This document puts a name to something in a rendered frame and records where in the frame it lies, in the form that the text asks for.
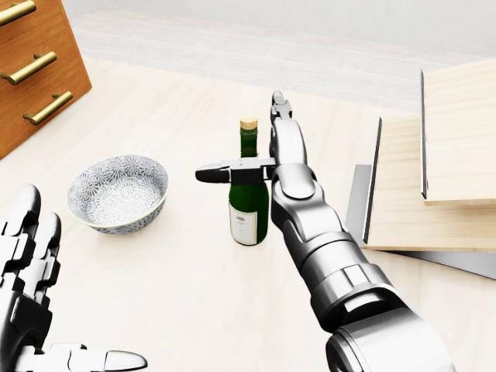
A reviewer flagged wooden cabinet drawer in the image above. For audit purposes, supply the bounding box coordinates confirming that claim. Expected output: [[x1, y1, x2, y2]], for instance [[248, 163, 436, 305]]
[[0, 11, 84, 115], [0, 0, 73, 53], [0, 60, 93, 157]]

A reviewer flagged green wine bottle with cork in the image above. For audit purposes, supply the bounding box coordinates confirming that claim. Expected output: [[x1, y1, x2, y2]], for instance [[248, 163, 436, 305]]
[[227, 113, 270, 247]]

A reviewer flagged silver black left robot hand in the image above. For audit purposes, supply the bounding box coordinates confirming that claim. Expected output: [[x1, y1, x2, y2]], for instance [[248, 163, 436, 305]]
[[0, 184, 149, 372]]

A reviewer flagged brass drawer handle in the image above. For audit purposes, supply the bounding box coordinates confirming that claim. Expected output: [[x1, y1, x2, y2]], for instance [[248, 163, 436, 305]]
[[0, 50, 58, 86], [22, 91, 74, 126], [0, 0, 38, 27]]

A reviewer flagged patterned grey white bowl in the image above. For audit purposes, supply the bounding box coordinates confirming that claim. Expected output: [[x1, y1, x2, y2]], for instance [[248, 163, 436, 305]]
[[67, 154, 171, 235]]

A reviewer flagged wooden cabinet with drawers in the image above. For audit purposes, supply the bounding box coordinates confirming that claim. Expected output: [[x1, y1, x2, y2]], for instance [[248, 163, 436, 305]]
[[0, 0, 93, 160]]

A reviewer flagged pale wood and metal wine rack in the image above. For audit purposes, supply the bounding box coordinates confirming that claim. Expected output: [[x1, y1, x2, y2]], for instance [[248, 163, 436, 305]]
[[343, 57, 496, 281]]

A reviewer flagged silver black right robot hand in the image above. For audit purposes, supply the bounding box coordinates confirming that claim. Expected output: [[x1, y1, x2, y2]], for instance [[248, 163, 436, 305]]
[[195, 91, 352, 251]]

